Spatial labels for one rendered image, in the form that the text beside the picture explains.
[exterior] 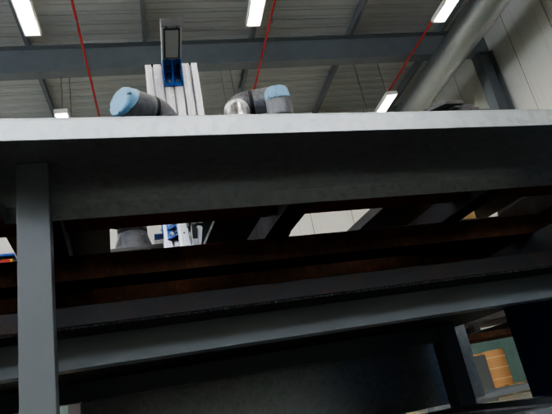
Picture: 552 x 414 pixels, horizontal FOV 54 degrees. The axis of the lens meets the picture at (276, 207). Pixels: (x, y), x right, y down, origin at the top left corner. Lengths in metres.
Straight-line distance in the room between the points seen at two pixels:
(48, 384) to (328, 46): 10.65
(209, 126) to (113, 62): 9.73
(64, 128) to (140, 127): 0.09
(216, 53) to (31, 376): 10.01
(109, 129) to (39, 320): 0.25
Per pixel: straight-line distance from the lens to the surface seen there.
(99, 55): 10.54
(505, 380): 9.63
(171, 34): 2.52
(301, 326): 1.01
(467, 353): 2.08
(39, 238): 0.77
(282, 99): 1.60
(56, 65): 10.50
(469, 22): 10.27
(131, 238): 2.13
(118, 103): 2.06
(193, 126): 0.71
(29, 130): 0.71
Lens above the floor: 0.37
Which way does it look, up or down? 21 degrees up
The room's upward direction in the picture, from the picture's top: 11 degrees counter-clockwise
